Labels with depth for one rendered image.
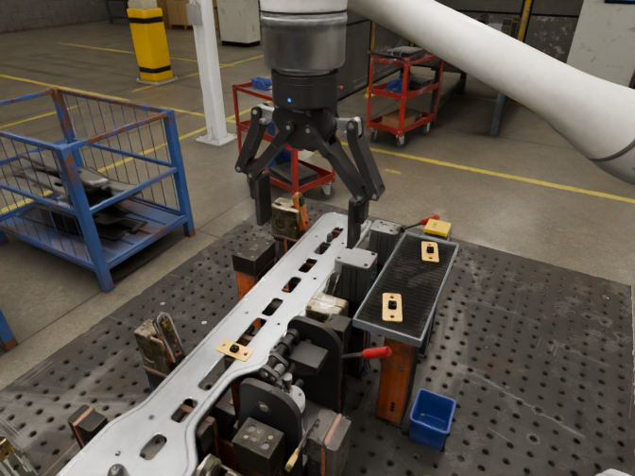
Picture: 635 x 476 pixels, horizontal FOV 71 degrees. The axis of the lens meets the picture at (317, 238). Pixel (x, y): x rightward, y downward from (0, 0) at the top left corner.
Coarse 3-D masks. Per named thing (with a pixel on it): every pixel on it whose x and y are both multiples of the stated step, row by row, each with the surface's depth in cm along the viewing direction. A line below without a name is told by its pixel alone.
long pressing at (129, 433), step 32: (320, 224) 151; (288, 256) 135; (320, 256) 135; (256, 288) 122; (320, 288) 121; (224, 320) 111; (288, 320) 111; (192, 352) 102; (256, 352) 102; (160, 384) 95; (192, 384) 94; (224, 384) 94; (128, 416) 88; (160, 416) 88; (192, 416) 88; (96, 448) 82; (128, 448) 82; (192, 448) 82
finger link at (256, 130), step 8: (264, 104) 54; (256, 112) 53; (256, 120) 54; (256, 128) 55; (264, 128) 56; (248, 136) 56; (256, 136) 55; (248, 144) 56; (256, 144) 57; (240, 152) 58; (248, 152) 57; (256, 152) 59; (240, 160) 58; (248, 160) 60; (240, 168) 59
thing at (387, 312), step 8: (384, 296) 94; (392, 296) 94; (400, 296) 94; (384, 304) 91; (392, 304) 91; (400, 304) 91; (384, 312) 89; (392, 312) 89; (400, 312) 89; (392, 320) 87; (400, 320) 87
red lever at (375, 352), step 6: (366, 348) 85; (372, 348) 84; (378, 348) 83; (384, 348) 82; (390, 348) 82; (342, 354) 89; (348, 354) 88; (354, 354) 87; (360, 354) 85; (366, 354) 84; (372, 354) 83; (378, 354) 82; (384, 354) 82; (342, 360) 89
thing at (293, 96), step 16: (272, 80) 49; (288, 80) 47; (304, 80) 46; (320, 80) 47; (336, 80) 49; (272, 96) 50; (288, 96) 48; (304, 96) 47; (320, 96) 48; (336, 96) 50; (272, 112) 53; (288, 112) 52; (304, 112) 51; (320, 112) 50; (336, 112) 51; (320, 128) 51; (336, 128) 52; (304, 144) 53
